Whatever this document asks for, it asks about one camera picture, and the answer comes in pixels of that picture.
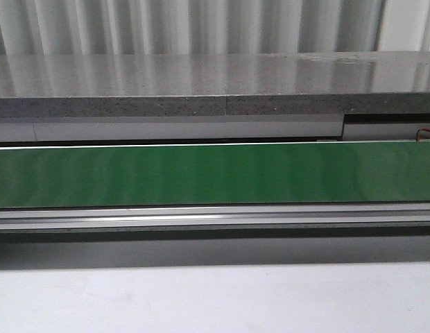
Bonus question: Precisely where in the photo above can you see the green conveyor belt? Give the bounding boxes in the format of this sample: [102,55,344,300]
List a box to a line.
[0,142,430,209]

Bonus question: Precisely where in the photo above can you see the aluminium conveyor front rail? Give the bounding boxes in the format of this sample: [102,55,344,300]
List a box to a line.
[0,202,430,244]

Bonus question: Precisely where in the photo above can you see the grey conveyor rear rail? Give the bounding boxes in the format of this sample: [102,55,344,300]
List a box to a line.
[0,114,430,145]

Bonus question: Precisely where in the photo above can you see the white corrugated curtain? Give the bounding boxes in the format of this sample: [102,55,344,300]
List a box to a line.
[0,1,430,55]

